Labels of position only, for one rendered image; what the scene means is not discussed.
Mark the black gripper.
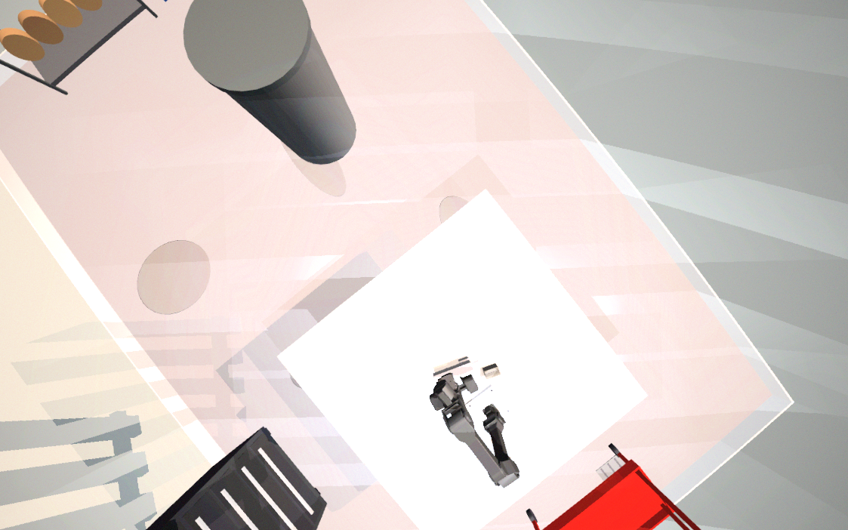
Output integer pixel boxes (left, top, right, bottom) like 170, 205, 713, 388
430, 374, 479, 411

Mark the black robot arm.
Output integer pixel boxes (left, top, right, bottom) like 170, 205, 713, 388
433, 372, 520, 488

